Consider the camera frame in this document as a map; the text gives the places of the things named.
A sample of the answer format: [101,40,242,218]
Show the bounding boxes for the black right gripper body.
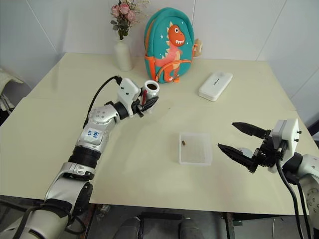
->
[252,129,284,168]

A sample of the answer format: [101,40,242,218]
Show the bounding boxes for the dark rounded shape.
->
[117,217,142,239]
[179,217,205,239]

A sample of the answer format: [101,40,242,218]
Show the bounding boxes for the grey chair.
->
[0,67,32,125]

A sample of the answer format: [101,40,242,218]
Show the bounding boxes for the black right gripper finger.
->
[217,143,259,174]
[231,121,268,138]

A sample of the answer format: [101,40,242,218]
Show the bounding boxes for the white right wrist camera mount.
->
[267,118,300,174]

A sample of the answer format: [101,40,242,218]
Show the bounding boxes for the white ceramic vase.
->
[114,39,133,72]

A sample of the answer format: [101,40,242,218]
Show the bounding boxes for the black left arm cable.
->
[87,75,123,123]

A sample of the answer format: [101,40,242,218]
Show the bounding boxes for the teal dinosaur backpack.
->
[144,7,195,84]

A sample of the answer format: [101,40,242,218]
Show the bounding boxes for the silver red can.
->
[140,80,160,116]

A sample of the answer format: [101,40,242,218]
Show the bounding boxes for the black metal table frame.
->
[218,211,313,239]

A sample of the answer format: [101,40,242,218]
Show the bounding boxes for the clear plastic tray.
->
[178,131,213,166]

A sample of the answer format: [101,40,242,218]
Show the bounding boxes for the beige plush keychain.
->
[193,38,205,58]

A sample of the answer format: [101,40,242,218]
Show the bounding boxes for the pink flower bouquet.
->
[110,0,148,41]

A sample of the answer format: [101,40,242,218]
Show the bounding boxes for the white rectangular case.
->
[198,71,234,102]

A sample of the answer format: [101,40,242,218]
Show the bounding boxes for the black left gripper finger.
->
[142,96,160,112]

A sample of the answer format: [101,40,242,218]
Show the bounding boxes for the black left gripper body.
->
[130,98,151,118]

